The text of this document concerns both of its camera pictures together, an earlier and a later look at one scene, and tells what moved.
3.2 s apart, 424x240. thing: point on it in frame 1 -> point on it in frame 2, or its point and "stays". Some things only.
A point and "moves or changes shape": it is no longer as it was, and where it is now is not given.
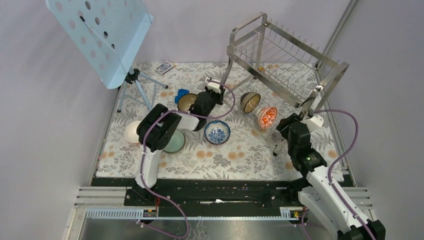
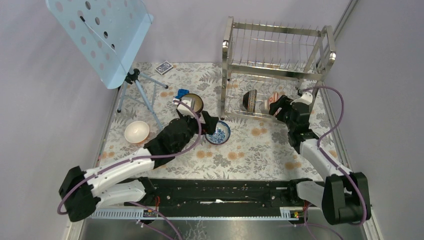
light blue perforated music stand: [108, 32] stays
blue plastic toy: [181, 92] stays
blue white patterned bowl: [217, 132] stays
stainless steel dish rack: [272, 76] moves or changes shape
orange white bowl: [130, 132] stays
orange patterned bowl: [265, 116] -> [273, 99]
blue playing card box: [164, 68] stays
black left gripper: [219, 96] -> [209, 126]
